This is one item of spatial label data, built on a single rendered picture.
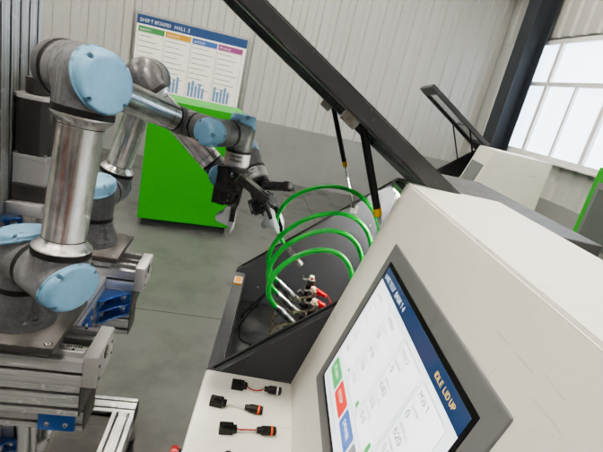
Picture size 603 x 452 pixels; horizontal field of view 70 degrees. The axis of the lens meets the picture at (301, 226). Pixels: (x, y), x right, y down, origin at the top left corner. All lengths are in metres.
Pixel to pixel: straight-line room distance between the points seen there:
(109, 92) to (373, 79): 7.22
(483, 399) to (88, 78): 0.78
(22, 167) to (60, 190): 0.39
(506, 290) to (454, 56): 7.99
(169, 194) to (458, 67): 5.74
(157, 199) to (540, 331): 4.35
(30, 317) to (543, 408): 1.03
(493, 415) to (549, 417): 0.06
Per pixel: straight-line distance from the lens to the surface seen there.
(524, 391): 0.48
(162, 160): 4.55
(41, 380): 1.24
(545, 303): 0.50
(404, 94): 8.18
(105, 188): 1.54
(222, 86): 7.63
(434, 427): 0.57
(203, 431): 1.02
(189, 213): 4.69
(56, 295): 0.99
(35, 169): 1.33
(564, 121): 6.86
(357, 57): 7.93
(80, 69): 0.88
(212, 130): 1.16
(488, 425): 0.50
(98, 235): 1.58
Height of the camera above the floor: 1.69
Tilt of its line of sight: 17 degrees down
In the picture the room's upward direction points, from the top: 13 degrees clockwise
